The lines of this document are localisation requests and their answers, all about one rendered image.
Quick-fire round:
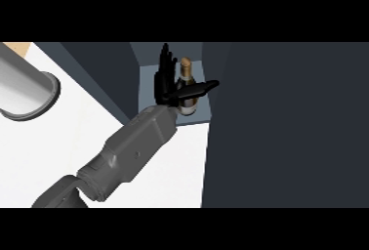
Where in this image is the dark grey cabinet door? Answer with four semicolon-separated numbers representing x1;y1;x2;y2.
199;41;369;209

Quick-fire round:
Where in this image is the tan wooden panel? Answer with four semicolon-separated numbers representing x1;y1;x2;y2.
2;41;32;60

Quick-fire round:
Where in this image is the dark wine bottle gold neck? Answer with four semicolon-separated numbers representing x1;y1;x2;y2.
174;56;202;117

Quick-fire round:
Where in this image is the dark grey cabinet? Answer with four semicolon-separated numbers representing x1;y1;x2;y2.
32;41;213;127

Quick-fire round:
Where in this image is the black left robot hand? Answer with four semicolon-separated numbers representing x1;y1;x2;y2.
153;42;221;107

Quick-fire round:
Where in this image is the pale grey cylinder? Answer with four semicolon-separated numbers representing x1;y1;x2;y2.
0;42;63;122

